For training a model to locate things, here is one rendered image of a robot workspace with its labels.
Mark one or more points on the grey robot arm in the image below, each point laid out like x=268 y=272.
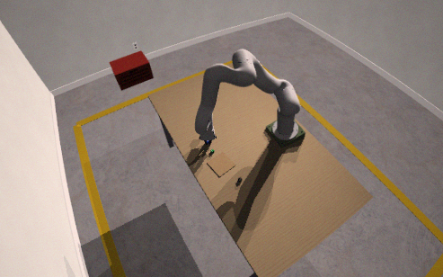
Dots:
x=247 y=71

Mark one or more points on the brown flat mat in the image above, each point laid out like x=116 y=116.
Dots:
x=221 y=164

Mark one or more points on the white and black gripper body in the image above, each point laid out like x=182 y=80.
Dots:
x=208 y=135

